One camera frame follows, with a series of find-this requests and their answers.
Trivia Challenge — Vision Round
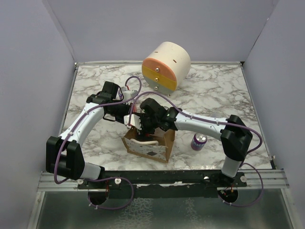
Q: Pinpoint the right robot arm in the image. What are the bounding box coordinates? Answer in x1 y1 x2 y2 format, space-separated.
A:
135 98 253 187

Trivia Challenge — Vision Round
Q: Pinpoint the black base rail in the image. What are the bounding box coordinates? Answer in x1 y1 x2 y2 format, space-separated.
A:
78 170 247 199

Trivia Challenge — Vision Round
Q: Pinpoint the purple soda can front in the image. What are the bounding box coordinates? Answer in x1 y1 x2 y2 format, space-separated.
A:
191 133 207 151

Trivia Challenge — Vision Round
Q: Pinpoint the purple cable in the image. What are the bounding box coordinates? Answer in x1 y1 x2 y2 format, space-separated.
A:
132 92 264 208
54 76 142 186

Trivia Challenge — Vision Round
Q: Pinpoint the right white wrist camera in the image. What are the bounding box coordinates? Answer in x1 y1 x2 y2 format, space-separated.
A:
124 114 142 130

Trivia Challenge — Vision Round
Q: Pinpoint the round three-drawer storage box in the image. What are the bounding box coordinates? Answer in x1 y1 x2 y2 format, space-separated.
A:
142 42 191 95

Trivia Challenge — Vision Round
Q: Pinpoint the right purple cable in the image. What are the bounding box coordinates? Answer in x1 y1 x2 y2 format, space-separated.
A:
132 92 264 208

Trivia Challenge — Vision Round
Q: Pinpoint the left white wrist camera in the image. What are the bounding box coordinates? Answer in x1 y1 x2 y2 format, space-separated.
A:
118 86 138 101

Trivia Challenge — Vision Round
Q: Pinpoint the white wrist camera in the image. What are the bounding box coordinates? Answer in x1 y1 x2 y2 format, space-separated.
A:
118 86 138 101
124 114 142 130

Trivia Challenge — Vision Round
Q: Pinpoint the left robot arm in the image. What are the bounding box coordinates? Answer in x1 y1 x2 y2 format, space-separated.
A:
46 82 131 188

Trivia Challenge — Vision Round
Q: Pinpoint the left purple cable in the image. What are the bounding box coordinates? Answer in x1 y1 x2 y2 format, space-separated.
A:
54 76 142 186

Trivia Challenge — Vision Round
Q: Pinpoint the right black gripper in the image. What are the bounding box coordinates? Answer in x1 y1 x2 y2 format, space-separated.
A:
135 113 160 141

